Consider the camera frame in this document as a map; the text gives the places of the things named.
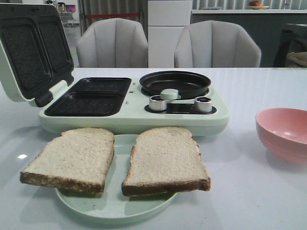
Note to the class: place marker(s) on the bread slice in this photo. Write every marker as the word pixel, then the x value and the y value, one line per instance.
pixel 78 160
pixel 165 159

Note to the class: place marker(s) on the green breakfast maker lid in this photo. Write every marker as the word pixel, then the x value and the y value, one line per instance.
pixel 34 52

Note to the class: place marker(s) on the pink plastic bowl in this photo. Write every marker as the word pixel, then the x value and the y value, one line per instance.
pixel 283 131

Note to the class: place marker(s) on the green breakfast maker base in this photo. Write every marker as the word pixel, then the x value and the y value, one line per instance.
pixel 119 105

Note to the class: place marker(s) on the left silver control knob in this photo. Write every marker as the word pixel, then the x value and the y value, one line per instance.
pixel 156 103

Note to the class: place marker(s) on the silver control knob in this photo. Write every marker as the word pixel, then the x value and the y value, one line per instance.
pixel 203 104
pixel 156 103

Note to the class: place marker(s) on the black round frying pan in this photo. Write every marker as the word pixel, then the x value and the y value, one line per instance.
pixel 188 84

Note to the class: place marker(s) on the right silver control knob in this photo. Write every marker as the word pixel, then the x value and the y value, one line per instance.
pixel 203 104

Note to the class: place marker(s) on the left grey upholstered chair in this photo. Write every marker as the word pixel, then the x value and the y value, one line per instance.
pixel 113 43

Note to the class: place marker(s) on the grey upholstered chair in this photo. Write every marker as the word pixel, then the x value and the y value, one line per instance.
pixel 113 43
pixel 216 44

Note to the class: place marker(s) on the right grey upholstered chair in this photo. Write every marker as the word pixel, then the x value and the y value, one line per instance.
pixel 216 44

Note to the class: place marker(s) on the white refrigerator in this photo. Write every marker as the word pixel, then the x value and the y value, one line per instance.
pixel 166 20

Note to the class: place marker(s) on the light green round plate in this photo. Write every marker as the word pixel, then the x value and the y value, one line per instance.
pixel 112 206

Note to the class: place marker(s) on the fruit bowl on counter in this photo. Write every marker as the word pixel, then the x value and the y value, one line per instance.
pixel 256 5

